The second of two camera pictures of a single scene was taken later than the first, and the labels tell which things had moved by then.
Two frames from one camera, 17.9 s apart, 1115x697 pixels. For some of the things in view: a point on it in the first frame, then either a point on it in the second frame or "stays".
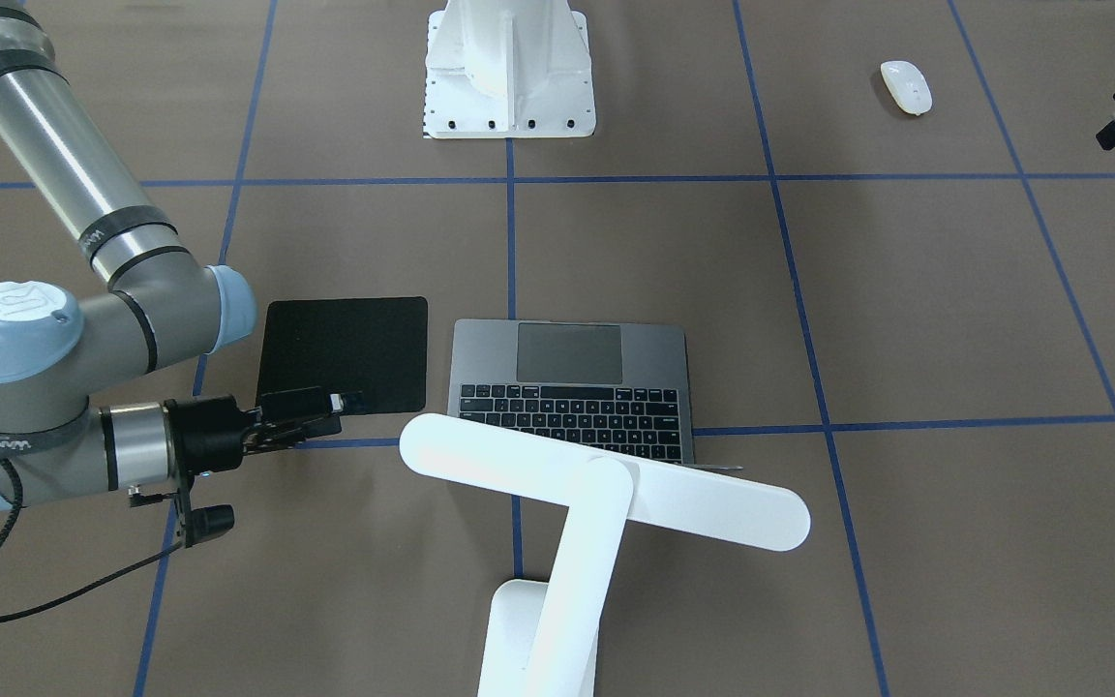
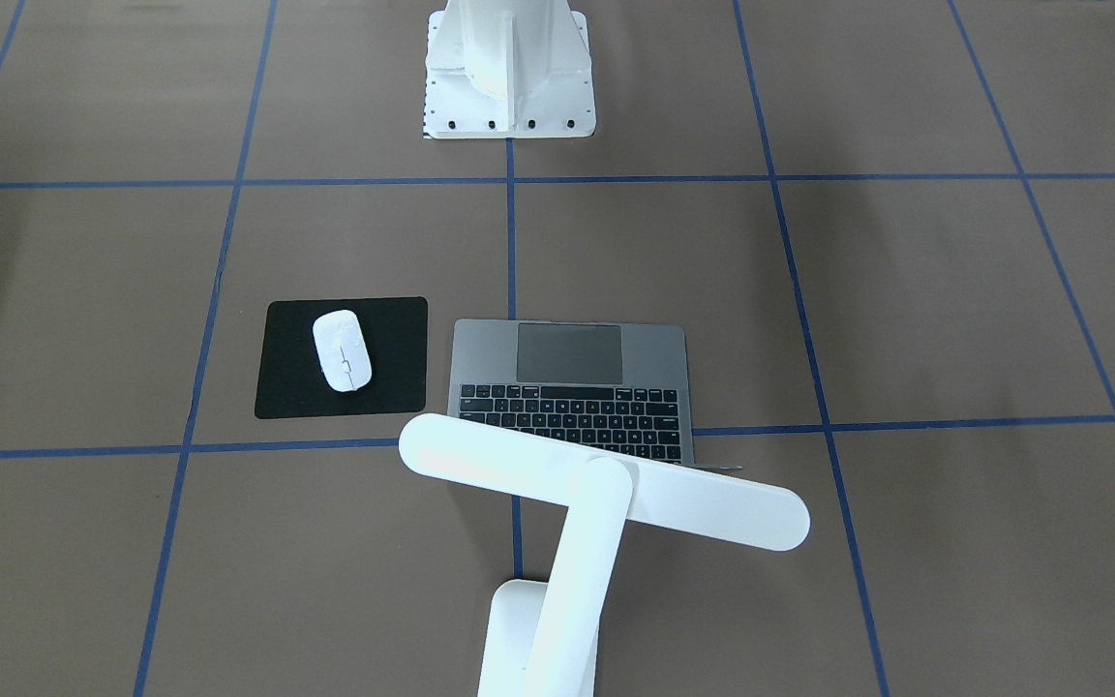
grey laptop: x=618 y=386 stays
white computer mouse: x=908 y=86 -> x=343 y=349
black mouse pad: x=376 y=346 stays
